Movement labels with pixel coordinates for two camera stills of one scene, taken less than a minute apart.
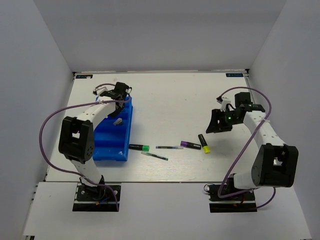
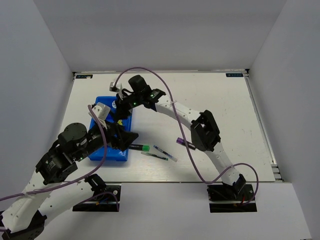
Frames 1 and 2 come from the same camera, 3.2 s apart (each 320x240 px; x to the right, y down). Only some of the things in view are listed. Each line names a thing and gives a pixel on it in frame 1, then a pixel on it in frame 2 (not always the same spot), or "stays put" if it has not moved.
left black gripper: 115,114 to 124,139
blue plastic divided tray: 111,138 stays put
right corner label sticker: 234,74 stays put
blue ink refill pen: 177,147 to 166,154
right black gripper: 214,127 to 122,112
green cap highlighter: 145,148 stays put
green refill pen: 148,154 stays put
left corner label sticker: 84,76 stays put
